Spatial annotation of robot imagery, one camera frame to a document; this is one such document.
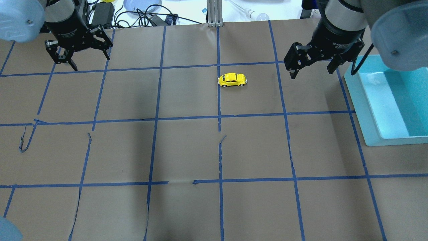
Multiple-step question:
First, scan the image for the aluminium frame post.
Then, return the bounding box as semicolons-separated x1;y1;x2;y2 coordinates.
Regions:
207;0;224;27

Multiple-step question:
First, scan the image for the black power brick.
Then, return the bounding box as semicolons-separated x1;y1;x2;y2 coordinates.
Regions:
90;2;114;29

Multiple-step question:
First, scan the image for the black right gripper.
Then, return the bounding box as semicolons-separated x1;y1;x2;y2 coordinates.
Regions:
283;19;365;79

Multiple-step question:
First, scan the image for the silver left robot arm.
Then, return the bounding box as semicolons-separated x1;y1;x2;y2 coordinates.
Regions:
0;0;113;71

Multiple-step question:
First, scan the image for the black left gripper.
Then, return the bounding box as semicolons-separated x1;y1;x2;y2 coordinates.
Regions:
45;10;113;71

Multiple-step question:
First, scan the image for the yellow beetle toy car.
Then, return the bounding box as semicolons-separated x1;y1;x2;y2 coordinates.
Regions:
217;73;247;88

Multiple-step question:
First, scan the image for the teal plastic bin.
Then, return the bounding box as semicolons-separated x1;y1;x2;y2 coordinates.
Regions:
344;55;428;146

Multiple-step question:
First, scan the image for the light bulb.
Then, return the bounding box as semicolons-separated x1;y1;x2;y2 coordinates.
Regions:
229;0;270;21

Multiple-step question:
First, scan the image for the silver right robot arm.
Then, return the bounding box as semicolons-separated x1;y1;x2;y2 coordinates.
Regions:
283;0;428;79

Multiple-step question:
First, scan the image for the light blue plate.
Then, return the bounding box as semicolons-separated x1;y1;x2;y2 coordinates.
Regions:
123;0;162;15

